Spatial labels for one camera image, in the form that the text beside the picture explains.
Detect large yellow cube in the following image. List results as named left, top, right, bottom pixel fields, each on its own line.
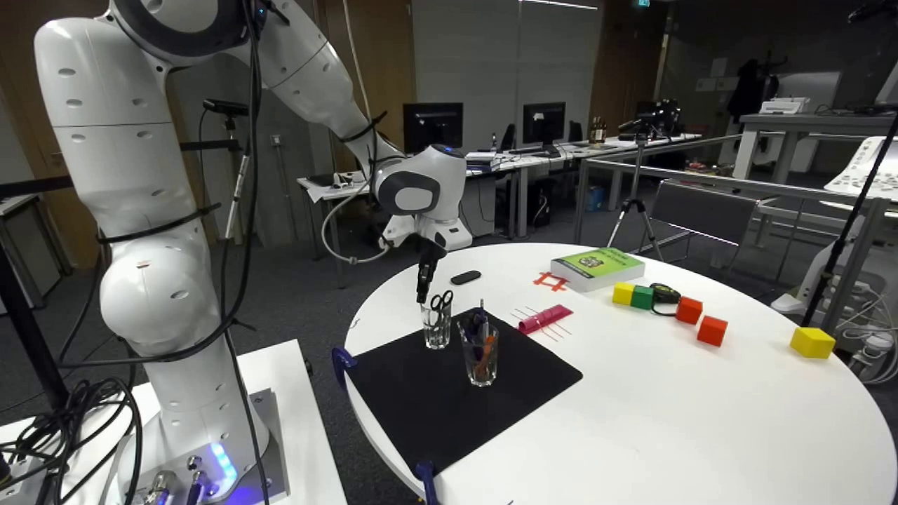
left=789, top=322, right=839, bottom=361

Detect orange cube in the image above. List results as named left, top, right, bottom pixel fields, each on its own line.
left=674, top=294, right=706, bottom=329
left=692, top=310, right=733, bottom=351

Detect black computer monitor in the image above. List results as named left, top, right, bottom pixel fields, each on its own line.
left=519, top=99, right=568, bottom=149
left=400, top=99, right=467, bottom=156

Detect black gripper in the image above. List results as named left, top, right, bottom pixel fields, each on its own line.
left=413, top=236, right=448, bottom=308

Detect black floor cable bundle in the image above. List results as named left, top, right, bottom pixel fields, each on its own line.
left=0, top=369, right=147, bottom=505

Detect black slanted stand pole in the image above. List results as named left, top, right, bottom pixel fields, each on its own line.
left=800, top=110, right=898, bottom=330

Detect white robot base platform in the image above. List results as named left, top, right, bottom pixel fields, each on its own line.
left=0, top=336, right=328, bottom=505

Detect long white office desk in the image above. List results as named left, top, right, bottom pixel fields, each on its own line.
left=293, top=129, right=706, bottom=242

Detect grey office chair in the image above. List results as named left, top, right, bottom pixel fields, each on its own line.
left=641, top=174, right=763, bottom=274

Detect orange handled scissors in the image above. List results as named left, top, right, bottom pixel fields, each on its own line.
left=477, top=319, right=500, bottom=379

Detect pink plastic block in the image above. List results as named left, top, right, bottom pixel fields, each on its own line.
left=515, top=301, right=575, bottom=336

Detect green book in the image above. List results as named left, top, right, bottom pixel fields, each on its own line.
left=547, top=245, right=647, bottom=294

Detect white background desk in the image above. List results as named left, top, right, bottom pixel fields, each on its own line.
left=728, top=110, right=898, bottom=186

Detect orange wire frame piece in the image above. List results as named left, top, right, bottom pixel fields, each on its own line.
left=530, top=268, right=568, bottom=294

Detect camera on black stand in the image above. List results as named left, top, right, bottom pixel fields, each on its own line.
left=198, top=96, right=257, bottom=246

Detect black square mat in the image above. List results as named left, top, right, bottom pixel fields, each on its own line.
left=342, top=306, right=585, bottom=479

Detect black camera tripod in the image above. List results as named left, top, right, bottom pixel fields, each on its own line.
left=602, top=96, right=686, bottom=260

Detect black handled scissors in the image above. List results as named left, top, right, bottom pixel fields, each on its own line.
left=425, top=285, right=460, bottom=330

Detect grey wrist cable loop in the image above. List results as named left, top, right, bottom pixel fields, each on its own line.
left=317, top=188, right=397, bottom=268

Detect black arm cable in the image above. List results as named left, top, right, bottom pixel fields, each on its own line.
left=88, top=0, right=275, bottom=505

